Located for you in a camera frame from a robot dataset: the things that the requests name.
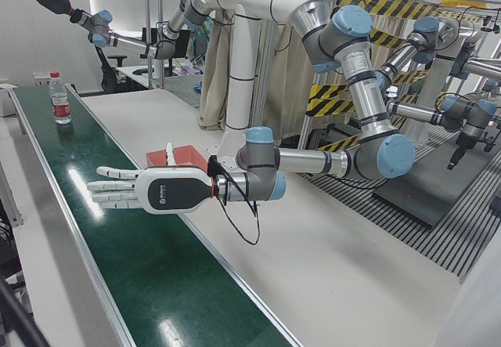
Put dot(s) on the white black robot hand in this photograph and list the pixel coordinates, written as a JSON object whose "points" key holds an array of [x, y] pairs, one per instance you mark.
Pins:
{"points": [[172, 190]]}

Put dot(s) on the clear water bottle red label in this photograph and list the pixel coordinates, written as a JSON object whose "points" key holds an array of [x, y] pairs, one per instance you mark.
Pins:
{"points": [[62, 104]]}

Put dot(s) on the silver blue spare robot arm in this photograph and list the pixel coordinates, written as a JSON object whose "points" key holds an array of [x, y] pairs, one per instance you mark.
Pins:
{"points": [[415, 112], [403, 55]]}

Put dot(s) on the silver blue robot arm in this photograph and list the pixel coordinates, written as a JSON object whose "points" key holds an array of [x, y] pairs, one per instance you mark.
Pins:
{"points": [[125, 41], [305, 161]]}

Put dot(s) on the pink plastic basket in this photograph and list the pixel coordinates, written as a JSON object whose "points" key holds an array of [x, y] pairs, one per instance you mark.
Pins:
{"points": [[188, 157]]}

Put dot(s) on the beige curtain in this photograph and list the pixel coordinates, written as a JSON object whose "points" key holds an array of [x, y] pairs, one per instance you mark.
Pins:
{"points": [[213, 100]]}

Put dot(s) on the black office chair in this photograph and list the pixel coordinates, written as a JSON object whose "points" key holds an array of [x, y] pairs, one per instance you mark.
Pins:
{"points": [[109, 76]]}

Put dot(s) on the white office desk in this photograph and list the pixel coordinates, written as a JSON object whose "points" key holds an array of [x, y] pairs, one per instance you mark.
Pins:
{"points": [[137, 78]]}

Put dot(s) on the black office monitor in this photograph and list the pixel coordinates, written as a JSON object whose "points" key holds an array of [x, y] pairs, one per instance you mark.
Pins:
{"points": [[180, 51]]}

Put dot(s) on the white robot torso column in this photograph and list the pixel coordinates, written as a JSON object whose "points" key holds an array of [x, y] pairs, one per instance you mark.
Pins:
{"points": [[240, 49]]}

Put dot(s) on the black tripod leg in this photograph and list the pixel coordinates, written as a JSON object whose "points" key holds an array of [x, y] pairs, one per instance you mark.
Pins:
{"points": [[15, 315]]}

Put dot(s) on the black floor platform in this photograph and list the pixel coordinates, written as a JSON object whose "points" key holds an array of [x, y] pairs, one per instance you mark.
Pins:
{"points": [[430, 194]]}

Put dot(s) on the white spare robot column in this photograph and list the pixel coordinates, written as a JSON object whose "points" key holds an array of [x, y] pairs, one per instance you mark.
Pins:
{"points": [[430, 96]]}

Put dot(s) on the yellow black striped barrier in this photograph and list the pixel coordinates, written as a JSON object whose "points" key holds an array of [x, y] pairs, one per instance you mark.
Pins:
{"points": [[383, 4]]}

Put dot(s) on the black spare end effector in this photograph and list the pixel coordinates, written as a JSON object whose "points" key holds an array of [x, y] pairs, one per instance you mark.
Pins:
{"points": [[458, 151]]}

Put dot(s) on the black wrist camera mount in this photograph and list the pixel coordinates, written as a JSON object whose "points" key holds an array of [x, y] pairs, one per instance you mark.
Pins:
{"points": [[213, 165]]}

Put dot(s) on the green conveyor belt aluminium frame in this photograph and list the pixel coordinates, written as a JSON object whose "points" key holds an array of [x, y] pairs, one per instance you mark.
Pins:
{"points": [[137, 253]]}

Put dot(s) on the white wall socket strip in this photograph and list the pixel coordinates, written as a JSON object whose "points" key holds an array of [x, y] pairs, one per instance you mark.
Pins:
{"points": [[43, 78]]}

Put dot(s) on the aluminium frame upright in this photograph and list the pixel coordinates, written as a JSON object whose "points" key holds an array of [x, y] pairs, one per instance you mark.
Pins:
{"points": [[148, 10]]}

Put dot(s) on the aluminium bracket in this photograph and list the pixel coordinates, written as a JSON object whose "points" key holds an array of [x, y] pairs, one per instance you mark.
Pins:
{"points": [[11, 206]]}

